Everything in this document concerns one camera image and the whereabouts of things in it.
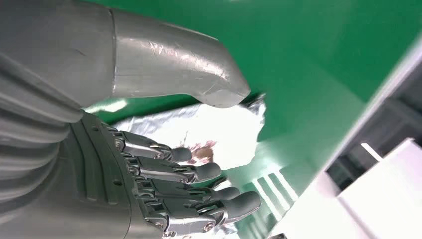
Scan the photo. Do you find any green conveyor belt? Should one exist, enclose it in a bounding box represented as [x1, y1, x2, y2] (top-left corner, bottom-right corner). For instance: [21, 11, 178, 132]
[82, 0, 422, 239]

